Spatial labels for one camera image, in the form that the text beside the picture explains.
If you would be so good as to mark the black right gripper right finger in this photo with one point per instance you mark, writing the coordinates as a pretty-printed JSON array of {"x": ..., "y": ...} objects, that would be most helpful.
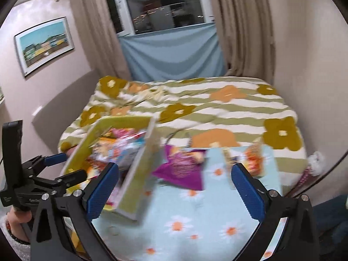
[{"x": 299, "y": 239}]

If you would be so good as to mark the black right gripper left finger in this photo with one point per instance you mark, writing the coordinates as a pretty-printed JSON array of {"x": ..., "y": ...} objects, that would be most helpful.
[{"x": 50, "y": 239}]

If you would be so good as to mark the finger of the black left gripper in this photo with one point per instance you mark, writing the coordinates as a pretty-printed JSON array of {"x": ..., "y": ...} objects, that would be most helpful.
[
  {"x": 69, "y": 180},
  {"x": 41, "y": 162}
]

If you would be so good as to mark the left hand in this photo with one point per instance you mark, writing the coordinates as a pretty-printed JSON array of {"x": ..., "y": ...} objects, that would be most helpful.
[{"x": 15, "y": 219}]

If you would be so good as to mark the grey headboard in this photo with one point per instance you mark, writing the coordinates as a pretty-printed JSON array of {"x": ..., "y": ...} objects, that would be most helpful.
[{"x": 57, "y": 114}]

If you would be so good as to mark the white fuzzy left sleeve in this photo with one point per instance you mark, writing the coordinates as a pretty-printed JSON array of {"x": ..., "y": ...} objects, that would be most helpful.
[{"x": 20, "y": 247}]

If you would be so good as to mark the blue white red snack bag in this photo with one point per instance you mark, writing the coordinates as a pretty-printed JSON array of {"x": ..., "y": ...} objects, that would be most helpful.
[{"x": 119, "y": 146}]

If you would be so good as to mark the yellow green cardboard box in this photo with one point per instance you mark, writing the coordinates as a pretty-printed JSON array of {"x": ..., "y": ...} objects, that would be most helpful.
[{"x": 129, "y": 197}]

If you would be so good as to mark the white yellow chips bag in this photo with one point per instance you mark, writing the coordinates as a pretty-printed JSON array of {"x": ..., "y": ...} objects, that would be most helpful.
[{"x": 251, "y": 158}]

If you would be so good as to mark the light blue daisy tablecloth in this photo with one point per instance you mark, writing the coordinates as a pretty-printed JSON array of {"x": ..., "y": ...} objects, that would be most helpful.
[{"x": 179, "y": 224}]

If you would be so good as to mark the purple orange snack bag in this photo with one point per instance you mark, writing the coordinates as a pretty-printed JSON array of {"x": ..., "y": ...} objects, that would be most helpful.
[{"x": 183, "y": 167}]

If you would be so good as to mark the framed houses picture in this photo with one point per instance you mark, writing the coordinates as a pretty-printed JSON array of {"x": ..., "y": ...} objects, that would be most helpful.
[{"x": 42, "y": 43}]

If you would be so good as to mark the green striped floral blanket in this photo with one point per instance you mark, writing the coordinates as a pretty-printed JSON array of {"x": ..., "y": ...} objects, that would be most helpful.
[{"x": 202, "y": 112}]

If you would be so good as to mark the beige left curtain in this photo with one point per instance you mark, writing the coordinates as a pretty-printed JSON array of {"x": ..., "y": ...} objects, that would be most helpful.
[{"x": 98, "y": 37}]

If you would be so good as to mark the beige curtain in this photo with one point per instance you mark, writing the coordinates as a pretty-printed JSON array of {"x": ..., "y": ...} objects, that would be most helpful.
[
  {"x": 98, "y": 37},
  {"x": 245, "y": 32}
]

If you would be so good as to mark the blue hanging cloth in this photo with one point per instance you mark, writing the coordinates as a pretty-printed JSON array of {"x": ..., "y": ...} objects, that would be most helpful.
[{"x": 176, "y": 54}]

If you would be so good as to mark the window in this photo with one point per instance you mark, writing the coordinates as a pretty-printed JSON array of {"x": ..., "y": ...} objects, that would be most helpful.
[{"x": 132, "y": 17}]

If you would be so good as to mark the beige right curtain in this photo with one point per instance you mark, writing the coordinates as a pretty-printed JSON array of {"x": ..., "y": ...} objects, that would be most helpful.
[{"x": 245, "y": 32}]

